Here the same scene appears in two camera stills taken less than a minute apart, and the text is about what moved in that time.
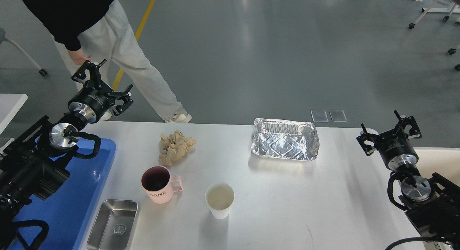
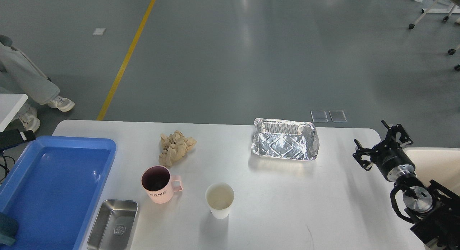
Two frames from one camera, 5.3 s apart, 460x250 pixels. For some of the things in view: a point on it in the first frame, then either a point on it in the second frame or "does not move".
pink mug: x=157 y=181 does not move
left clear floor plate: x=319 y=116 does not move
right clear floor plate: x=338 y=116 does not move
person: x=90 y=26 to x=21 y=78
